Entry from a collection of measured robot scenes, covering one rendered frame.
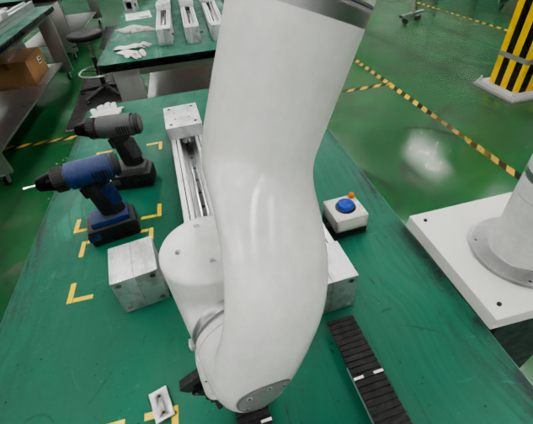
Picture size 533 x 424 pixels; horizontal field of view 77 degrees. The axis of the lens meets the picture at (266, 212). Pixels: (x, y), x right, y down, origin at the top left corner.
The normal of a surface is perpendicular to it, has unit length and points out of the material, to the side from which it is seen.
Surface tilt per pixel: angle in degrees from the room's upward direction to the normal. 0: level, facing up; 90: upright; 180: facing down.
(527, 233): 91
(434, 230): 1
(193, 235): 2
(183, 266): 11
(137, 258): 0
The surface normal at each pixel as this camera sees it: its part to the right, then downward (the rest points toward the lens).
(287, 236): 0.47, -0.21
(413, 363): -0.07, -0.75
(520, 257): -0.65, 0.55
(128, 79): 0.22, 0.64
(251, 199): 0.14, -0.16
